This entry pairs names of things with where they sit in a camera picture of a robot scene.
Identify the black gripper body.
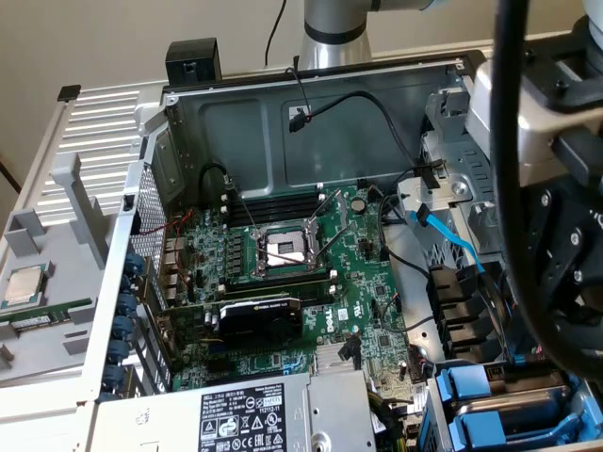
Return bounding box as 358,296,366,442
560,183,603,246

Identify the blue SATA wire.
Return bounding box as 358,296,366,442
408,204,543,368

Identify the blue disk carrier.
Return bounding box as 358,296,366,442
447,407,597,451

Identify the black plastic fan shroud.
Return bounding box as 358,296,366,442
426,263,508,363

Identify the grey optical drive cage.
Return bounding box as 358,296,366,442
395,87,508,258

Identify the green Dell motherboard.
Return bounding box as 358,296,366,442
159,186,425,425

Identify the hard drive in blue caddy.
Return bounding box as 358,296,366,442
421,350,603,452

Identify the thin metal locking lever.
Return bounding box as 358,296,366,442
310,188,343,222
224,174,259,235

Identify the metal socket cover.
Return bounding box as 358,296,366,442
303,217,325,258

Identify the black RAM slot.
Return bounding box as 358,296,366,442
228,204,327,226
220,191,327,213
220,186,327,207
219,268,338,289
220,197,327,218
219,281,338,302
220,287,338,307
220,275,338,296

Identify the silver finned heat sink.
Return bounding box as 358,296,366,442
314,342,364,376

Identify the CPU socket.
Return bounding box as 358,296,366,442
249,220,326,279

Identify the black graphics card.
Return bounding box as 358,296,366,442
157,294,305,352

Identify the open grey PC case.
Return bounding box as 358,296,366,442
74,49,603,452

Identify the silver power supply unit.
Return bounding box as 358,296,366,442
93,371,378,452

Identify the grey parts rack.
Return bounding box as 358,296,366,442
0,153,112,390

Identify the green RAM stick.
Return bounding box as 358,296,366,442
0,300,90,333

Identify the silver CPU chip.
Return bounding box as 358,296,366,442
0,263,54,315

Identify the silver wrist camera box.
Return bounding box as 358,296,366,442
464,58,574,183

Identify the black cable strap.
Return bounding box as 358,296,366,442
412,158,445,190

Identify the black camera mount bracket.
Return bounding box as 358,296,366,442
517,37,603,114

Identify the black cable with connector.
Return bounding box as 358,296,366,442
287,89,425,170

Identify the yellow black power wire bundle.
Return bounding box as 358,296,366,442
367,388,423,452

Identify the thin red black wire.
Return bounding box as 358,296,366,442
285,65,315,123

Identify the thin black cable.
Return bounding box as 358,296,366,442
264,0,289,66

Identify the black looped wire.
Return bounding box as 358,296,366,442
198,162,236,192

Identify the black plastic box bracket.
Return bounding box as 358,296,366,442
165,38,222,89

